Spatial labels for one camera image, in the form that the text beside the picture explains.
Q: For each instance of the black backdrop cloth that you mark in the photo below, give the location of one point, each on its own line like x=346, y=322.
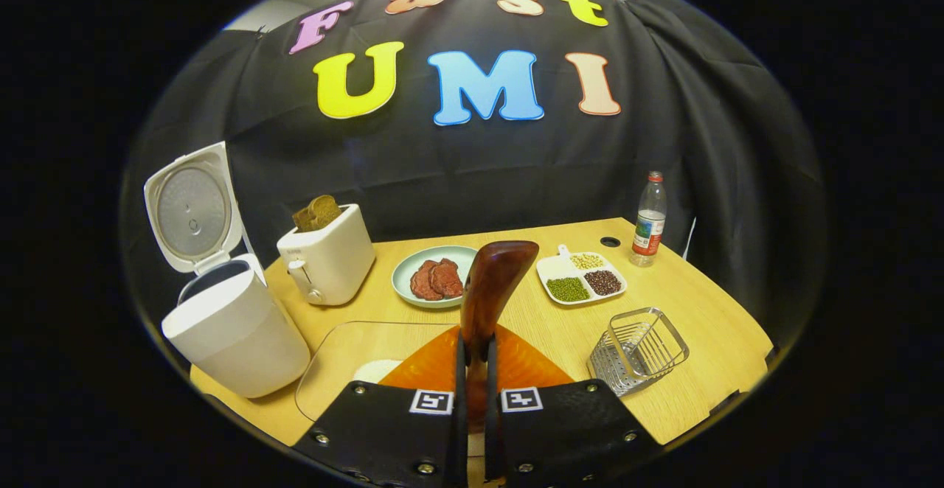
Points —
x=457, y=171

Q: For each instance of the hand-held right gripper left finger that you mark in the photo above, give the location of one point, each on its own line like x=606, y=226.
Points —
x=460, y=436

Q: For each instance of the thin white sheet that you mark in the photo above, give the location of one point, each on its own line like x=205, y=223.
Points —
x=690, y=241

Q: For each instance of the pile of yellow soybeans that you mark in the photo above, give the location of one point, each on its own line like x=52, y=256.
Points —
x=586, y=261

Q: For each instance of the clear glass tray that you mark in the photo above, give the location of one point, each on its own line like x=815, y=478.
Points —
x=339, y=348

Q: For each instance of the pile of green beans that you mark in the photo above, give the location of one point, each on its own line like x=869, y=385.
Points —
x=568, y=290

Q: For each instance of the brown meat slice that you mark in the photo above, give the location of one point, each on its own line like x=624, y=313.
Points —
x=447, y=278
x=423, y=281

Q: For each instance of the brown toast slice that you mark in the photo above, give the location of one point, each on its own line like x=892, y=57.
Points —
x=304, y=220
x=326, y=211

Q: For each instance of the white divided dish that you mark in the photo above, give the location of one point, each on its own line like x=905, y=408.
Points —
x=560, y=270

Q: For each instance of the clear plastic water bottle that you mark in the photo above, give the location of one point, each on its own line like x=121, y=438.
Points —
x=649, y=226

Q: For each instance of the white rice cooker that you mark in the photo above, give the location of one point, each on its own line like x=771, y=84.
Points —
x=236, y=333

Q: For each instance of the pile of dark red beans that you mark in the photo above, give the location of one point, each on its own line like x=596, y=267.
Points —
x=603, y=282

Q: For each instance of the pale green plate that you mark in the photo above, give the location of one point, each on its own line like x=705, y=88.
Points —
x=405, y=267

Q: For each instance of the white toaster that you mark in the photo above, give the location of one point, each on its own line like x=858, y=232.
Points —
x=332, y=259

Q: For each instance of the brown wooden spoon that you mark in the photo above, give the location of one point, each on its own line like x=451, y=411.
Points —
x=490, y=289

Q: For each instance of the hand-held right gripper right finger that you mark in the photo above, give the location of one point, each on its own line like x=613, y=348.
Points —
x=492, y=436

